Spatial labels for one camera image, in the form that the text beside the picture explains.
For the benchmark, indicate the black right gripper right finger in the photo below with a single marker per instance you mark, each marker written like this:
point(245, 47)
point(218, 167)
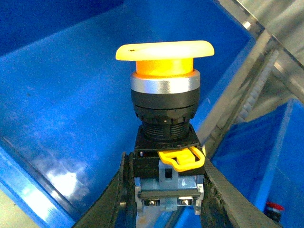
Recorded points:
point(225, 207)

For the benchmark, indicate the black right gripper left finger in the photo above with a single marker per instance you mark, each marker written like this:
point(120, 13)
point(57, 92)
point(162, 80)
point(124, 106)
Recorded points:
point(116, 207)

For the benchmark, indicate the yellow mushroom push button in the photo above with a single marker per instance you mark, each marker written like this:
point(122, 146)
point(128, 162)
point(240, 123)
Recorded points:
point(168, 159)

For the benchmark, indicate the red mushroom push button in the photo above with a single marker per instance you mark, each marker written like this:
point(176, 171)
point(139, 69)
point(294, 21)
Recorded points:
point(273, 211)

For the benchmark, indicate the lower blue bin with parts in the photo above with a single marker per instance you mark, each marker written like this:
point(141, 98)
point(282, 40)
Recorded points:
point(264, 160)

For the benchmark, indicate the blue target bin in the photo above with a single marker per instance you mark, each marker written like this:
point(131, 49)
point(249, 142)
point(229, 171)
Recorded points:
point(66, 114)

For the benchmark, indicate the metal rack divider bar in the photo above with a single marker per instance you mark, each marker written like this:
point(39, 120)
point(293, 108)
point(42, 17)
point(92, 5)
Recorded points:
point(272, 73)

